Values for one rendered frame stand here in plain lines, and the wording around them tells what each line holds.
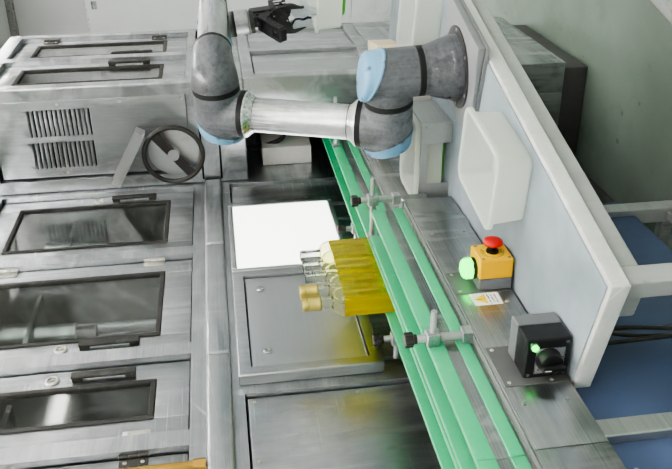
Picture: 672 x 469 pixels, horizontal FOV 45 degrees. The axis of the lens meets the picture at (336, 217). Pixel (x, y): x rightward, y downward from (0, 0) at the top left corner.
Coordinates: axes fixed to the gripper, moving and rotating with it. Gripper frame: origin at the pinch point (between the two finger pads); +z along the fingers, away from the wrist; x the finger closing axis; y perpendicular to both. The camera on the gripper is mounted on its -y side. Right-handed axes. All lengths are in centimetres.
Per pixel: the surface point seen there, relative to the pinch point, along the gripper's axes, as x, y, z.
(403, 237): 17, -83, 8
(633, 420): 3, -150, 32
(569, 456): -1, -156, 19
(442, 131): 7, -58, 23
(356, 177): 39.3, -30.0, 4.1
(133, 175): 55, 11, -69
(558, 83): 48, 17, 85
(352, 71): 32.8, 19.9, 11.5
